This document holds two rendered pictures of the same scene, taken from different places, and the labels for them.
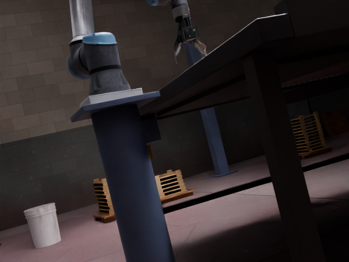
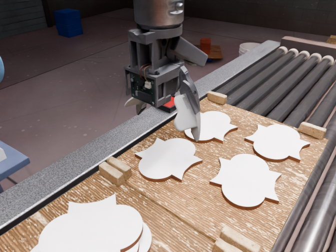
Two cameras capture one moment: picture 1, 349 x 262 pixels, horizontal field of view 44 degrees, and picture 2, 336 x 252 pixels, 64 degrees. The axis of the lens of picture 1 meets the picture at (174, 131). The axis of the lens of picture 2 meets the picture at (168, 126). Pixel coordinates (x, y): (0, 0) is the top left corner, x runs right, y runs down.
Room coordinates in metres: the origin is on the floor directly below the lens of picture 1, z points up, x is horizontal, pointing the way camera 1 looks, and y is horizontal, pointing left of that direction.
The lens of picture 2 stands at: (1.71, -0.53, 1.33)
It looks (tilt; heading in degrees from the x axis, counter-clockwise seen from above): 34 degrees down; 56
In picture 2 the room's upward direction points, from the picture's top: straight up
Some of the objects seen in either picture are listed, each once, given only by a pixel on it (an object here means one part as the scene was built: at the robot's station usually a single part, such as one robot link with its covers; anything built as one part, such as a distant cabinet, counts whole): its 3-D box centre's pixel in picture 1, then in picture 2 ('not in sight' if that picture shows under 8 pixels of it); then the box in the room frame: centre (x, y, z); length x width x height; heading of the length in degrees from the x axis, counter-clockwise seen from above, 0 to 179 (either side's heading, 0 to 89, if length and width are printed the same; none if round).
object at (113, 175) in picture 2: not in sight; (111, 173); (1.84, -0.14, 0.95); 0.06 x 0.02 x 0.03; 107
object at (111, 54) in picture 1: (100, 51); not in sight; (1.54, 0.19, 1.07); 0.13 x 0.12 x 0.14; 36
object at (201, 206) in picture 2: not in sight; (223, 154); (2.09, -0.20, 0.93); 0.41 x 0.35 x 0.02; 17
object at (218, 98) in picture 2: not in sight; (217, 97); (2.23, -0.01, 0.95); 0.06 x 0.02 x 0.03; 107
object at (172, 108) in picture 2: not in sight; (168, 102); (2.12, 0.08, 0.92); 0.08 x 0.08 x 0.02; 17
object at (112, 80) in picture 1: (107, 82); not in sight; (1.54, 0.19, 0.95); 0.15 x 0.15 x 0.10
